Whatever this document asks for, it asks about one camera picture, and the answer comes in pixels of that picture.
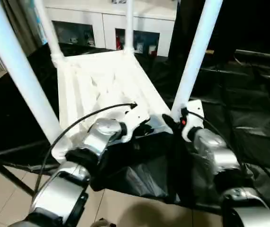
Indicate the white plastic table top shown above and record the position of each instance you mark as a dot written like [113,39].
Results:
[102,90]

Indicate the white plastic table leg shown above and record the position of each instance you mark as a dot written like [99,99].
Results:
[47,30]
[129,26]
[21,71]
[196,56]

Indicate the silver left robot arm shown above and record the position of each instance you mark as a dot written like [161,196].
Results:
[97,137]

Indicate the black table mat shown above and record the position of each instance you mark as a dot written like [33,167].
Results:
[248,118]

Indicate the small orange label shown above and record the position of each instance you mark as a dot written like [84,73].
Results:
[210,52]

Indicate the white glass-door cabinet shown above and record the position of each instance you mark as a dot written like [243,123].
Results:
[111,19]

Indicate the teal plastic object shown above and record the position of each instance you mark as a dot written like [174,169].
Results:
[40,23]

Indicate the grey curtain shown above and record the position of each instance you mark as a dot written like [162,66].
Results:
[16,23]

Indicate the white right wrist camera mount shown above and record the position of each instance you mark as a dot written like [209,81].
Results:
[192,116]

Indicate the black metal table frame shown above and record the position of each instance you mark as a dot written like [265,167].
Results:
[12,177]

